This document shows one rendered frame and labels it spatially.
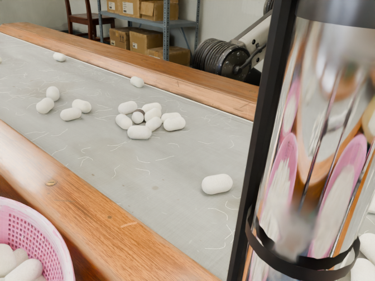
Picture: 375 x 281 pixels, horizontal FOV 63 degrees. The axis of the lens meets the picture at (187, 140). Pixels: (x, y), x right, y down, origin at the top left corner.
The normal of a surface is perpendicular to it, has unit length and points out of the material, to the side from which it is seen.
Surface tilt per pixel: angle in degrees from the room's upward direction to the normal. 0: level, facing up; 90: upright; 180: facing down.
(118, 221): 0
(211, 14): 90
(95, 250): 0
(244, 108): 45
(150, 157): 0
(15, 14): 90
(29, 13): 90
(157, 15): 90
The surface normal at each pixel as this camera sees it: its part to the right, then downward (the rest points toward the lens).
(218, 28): -0.70, 0.31
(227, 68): 0.57, 0.41
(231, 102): -0.43, -0.38
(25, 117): 0.05, -0.87
